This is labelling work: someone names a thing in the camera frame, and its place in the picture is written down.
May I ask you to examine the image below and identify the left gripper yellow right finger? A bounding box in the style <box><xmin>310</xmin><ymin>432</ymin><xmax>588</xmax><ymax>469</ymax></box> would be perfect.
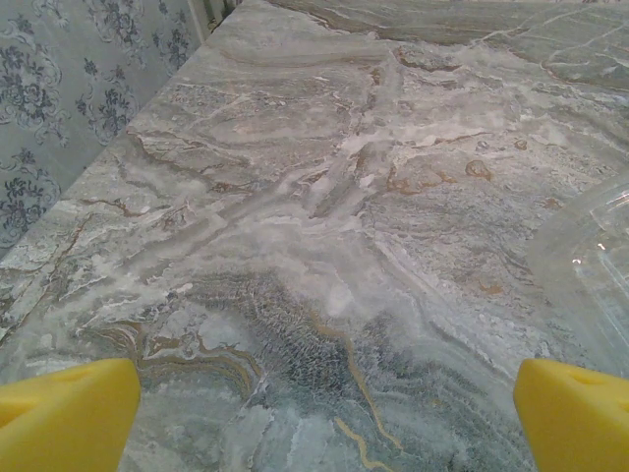
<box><xmin>513</xmin><ymin>358</ymin><xmax>629</xmax><ymax>472</ymax></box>

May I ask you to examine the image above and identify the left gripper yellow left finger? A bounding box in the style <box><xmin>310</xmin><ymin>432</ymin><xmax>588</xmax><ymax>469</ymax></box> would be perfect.
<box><xmin>0</xmin><ymin>357</ymin><xmax>143</xmax><ymax>472</ymax></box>

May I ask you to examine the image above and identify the clear plastic bottle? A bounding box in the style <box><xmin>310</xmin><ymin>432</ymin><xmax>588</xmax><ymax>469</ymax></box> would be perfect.
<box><xmin>523</xmin><ymin>179</ymin><xmax>629</xmax><ymax>383</ymax></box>

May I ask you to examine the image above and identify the aluminium corner frame post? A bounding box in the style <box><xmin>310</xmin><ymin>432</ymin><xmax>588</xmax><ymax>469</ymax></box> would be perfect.
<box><xmin>189</xmin><ymin>0</ymin><xmax>235</xmax><ymax>48</ymax></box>

